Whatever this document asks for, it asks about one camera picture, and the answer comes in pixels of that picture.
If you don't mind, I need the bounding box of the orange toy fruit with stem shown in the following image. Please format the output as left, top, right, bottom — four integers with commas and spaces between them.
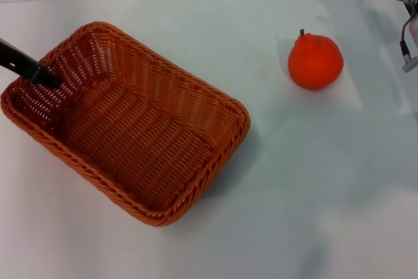
287, 29, 344, 91

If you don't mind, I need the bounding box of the orange woven plastic basket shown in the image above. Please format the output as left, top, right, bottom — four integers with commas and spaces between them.
0, 21, 251, 228

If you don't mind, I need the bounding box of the thin grey cable with plug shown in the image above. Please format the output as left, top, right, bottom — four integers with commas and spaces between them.
399, 14, 418, 73

